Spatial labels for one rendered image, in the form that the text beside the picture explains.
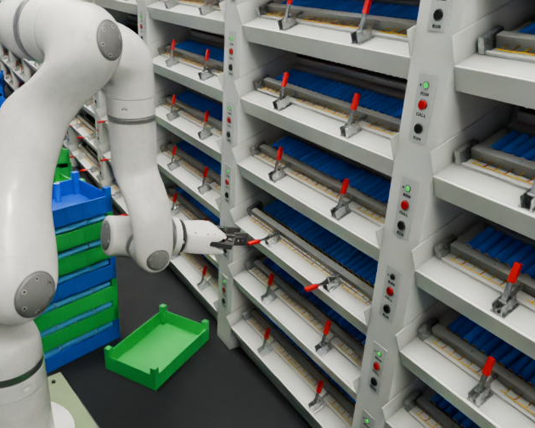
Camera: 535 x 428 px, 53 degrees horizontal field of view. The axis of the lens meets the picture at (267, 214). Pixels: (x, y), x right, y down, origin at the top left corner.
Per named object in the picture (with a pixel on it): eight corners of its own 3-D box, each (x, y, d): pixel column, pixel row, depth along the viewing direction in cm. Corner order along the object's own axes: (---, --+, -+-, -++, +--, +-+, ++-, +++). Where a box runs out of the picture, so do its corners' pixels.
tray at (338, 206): (383, 265, 113) (373, 214, 105) (240, 176, 159) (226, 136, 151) (449, 216, 119) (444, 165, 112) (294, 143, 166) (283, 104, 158)
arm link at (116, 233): (177, 228, 112) (160, 211, 119) (115, 227, 104) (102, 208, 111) (169, 263, 114) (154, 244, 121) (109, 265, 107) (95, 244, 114)
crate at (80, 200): (18, 239, 146) (14, 212, 143) (-15, 216, 158) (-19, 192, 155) (112, 211, 167) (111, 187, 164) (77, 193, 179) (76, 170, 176)
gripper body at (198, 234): (161, 241, 123) (204, 241, 130) (179, 261, 115) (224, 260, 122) (167, 211, 121) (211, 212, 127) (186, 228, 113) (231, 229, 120)
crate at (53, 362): (37, 378, 165) (35, 357, 162) (8, 349, 177) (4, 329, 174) (121, 336, 186) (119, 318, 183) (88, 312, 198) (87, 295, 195)
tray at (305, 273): (370, 340, 121) (363, 311, 115) (239, 233, 167) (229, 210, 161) (433, 290, 127) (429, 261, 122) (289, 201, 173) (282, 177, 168)
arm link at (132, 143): (177, 126, 95) (180, 272, 109) (145, 104, 107) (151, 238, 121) (128, 132, 91) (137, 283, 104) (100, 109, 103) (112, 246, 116)
